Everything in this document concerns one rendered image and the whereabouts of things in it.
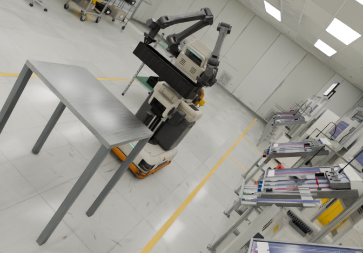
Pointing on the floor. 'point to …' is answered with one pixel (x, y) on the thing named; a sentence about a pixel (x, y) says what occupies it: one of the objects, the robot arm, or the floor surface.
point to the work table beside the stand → (121, 114)
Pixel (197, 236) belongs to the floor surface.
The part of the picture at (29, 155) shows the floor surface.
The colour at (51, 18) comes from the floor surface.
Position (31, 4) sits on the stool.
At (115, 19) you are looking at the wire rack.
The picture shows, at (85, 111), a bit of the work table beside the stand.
